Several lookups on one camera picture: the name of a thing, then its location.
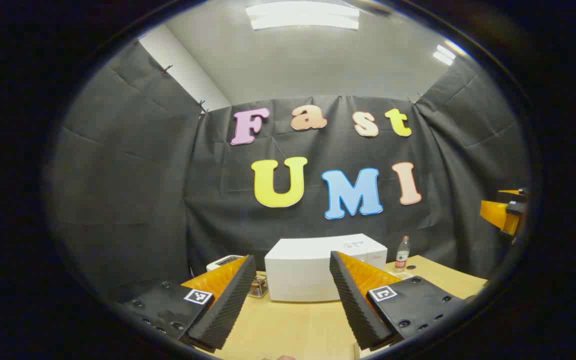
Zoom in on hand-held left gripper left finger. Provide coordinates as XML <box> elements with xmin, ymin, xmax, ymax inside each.
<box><xmin>123</xmin><ymin>254</ymin><xmax>258</xmax><ymax>351</ymax></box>

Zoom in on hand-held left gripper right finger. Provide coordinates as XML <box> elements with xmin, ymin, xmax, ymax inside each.
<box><xmin>329</xmin><ymin>251</ymin><xmax>469</xmax><ymax>351</ymax></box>

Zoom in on white microwave oven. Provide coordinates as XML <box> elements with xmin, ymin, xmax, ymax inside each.
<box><xmin>264</xmin><ymin>233</ymin><xmax>389</xmax><ymax>303</ymax></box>

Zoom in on small clear glass container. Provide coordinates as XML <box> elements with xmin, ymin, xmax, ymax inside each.
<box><xmin>248</xmin><ymin>274</ymin><xmax>270</xmax><ymax>299</ymax></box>

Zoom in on white toaster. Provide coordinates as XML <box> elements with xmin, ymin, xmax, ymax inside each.
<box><xmin>206</xmin><ymin>254</ymin><xmax>245</xmax><ymax>273</ymax></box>

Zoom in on clear water bottle red label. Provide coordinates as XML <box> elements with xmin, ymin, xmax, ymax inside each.
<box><xmin>394</xmin><ymin>235</ymin><xmax>412</xmax><ymax>273</ymax></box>

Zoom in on black backdrop cloth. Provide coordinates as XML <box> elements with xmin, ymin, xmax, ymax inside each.
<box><xmin>48</xmin><ymin>40</ymin><xmax>531</xmax><ymax>306</ymax></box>

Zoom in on small ceiling light panel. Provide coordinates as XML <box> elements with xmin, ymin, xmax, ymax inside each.
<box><xmin>432</xmin><ymin>44</ymin><xmax>456</xmax><ymax>67</ymax></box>

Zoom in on large ceiling light panel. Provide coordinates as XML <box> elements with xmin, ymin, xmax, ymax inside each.
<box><xmin>245</xmin><ymin>1</ymin><xmax>361</xmax><ymax>32</ymax></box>

